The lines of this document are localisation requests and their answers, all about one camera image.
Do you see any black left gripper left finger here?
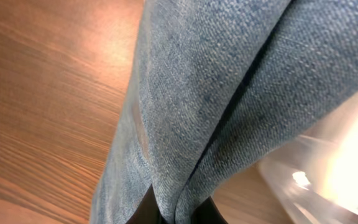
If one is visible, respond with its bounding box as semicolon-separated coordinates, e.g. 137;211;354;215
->
126;185;166;224

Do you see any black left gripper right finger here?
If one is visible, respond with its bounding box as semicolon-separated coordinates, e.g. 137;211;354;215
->
191;197;227;224

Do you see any blue cloth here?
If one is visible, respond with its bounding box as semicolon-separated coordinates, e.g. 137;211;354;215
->
89;0;358;223

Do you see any clear plastic storage container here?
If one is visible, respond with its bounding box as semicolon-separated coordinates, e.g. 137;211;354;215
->
259;93;358;223

